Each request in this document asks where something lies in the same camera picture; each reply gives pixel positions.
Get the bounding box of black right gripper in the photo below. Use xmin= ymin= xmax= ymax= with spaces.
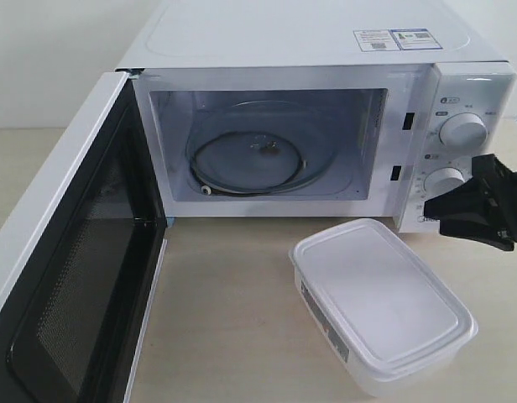
xmin=423 ymin=154 xmax=517 ymax=251

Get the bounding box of white plastic lidded container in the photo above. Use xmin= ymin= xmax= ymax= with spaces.
xmin=290 ymin=218 xmax=478 ymax=397

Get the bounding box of white Midea microwave body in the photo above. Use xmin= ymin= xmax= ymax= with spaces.
xmin=117 ymin=1 xmax=517 ymax=233

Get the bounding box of lower white timer knob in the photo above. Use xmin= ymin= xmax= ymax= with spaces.
xmin=423 ymin=167 xmax=465 ymax=196

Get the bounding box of upper white power knob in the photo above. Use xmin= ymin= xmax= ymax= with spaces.
xmin=439 ymin=113 xmax=488 ymax=149

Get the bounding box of blue energy label sticker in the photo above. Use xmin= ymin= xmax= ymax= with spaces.
xmin=389 ymin=29 xmax=442 ymax=50

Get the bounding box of white warning label sticker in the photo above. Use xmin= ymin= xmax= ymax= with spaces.
xmin=353 ymin=29 xmax=399 ymax=52

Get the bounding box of glass turntable plate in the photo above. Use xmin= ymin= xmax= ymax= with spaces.
xmin=186 ymin=100 xmax=341 ymax=197

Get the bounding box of black turntable roller ring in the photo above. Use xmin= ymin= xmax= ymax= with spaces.
xmin=191 ymin=134 xmax=311 ymax=196

